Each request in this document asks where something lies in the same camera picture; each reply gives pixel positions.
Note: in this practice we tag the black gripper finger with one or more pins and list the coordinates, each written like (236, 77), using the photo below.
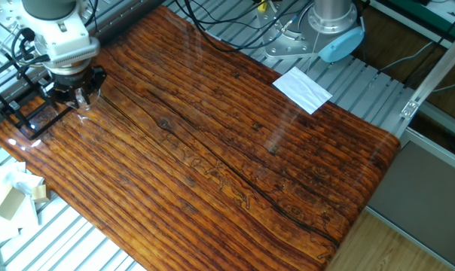
(58, 96)
(97, 81)

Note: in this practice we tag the white paper sheet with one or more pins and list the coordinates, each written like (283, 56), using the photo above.
(303, 90)

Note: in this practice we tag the black metal cup rack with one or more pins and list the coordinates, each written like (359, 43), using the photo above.
(24, 126)

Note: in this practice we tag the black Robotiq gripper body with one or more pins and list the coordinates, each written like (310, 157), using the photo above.
(75, 81)

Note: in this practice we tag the aluminium frame post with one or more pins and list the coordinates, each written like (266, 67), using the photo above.
(434, 71)

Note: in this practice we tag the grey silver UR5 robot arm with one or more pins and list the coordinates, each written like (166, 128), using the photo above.
(58, 34)

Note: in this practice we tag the grey aluminium side rail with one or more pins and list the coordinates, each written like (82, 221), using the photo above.
(137, 15)

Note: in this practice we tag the small light wooden block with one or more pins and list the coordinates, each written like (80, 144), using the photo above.
(41, 193)

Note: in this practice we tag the crumpled paper and box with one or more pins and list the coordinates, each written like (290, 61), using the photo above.
(9, 173)

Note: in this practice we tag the glossy wood-grain table mat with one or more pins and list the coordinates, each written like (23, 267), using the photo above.
(212, 169)

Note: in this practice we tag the small yellow plastic clip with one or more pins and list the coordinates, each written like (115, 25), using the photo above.
(262, 4)

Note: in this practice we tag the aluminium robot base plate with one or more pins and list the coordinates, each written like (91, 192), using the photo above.
(284, 47)

